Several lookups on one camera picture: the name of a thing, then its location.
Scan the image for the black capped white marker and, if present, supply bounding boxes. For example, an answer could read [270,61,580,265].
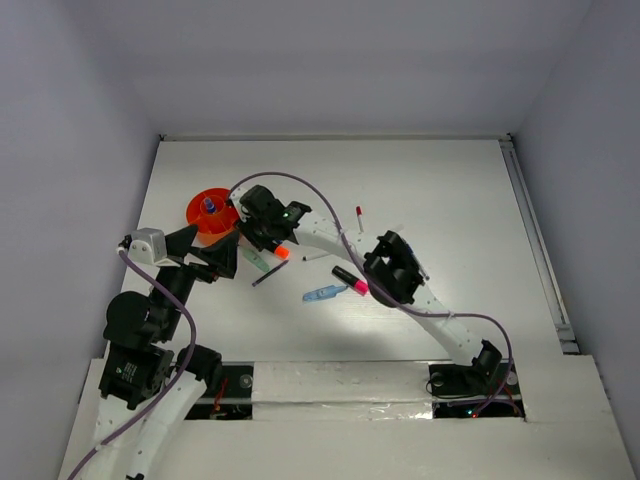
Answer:
[302,252,330,262]

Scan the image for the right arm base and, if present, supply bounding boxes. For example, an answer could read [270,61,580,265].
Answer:
[425,361,525,419]

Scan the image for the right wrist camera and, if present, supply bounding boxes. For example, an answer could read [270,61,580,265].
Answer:
[225,186,247,208]

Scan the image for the orange round container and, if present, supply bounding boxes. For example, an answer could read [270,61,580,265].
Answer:
[185,187,239,247]

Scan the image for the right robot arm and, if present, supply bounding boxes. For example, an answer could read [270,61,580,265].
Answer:
[228,185,502,393]

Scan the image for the green correction tape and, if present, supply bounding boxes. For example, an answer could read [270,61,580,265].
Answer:
[240,247,270,273]

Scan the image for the pink highlighter black body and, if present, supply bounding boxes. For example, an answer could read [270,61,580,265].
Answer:
[331,266,369,295]

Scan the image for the purple pen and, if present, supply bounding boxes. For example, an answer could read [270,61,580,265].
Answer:
[251,260,289,288]

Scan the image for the blue gel pen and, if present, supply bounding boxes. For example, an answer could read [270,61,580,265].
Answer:
[406,243,430,284]

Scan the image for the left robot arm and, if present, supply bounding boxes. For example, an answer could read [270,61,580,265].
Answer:
[79,226,239,479]

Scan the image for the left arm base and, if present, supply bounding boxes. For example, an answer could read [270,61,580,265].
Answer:
[186,363,254,421]

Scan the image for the blue item in container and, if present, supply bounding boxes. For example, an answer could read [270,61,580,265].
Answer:
[203,197,216,214]

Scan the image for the aluminium side rail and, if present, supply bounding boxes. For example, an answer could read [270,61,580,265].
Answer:
[499,140,581,355]

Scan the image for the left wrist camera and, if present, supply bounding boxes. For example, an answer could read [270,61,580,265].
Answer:
[118,228,168,265]

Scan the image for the red capped white marker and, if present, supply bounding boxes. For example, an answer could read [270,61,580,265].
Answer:
[355,205,365,233]

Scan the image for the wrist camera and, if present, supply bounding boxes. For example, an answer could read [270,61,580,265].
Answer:
[118,228,168,265]
[225,186,247,208]

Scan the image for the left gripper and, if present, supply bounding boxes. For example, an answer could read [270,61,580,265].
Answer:
[153,221,240,337]

